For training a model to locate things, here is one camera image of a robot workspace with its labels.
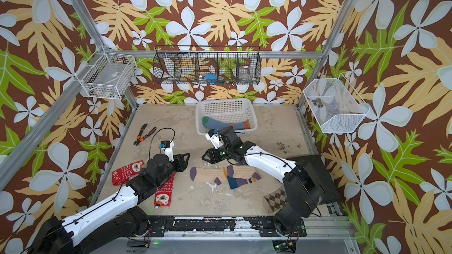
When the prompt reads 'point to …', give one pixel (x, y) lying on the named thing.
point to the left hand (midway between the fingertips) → (187, 153)
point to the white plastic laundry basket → (228, 110)
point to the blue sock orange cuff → (209, 122)
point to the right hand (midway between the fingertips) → (205, 156)
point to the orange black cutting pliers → (139, 138)
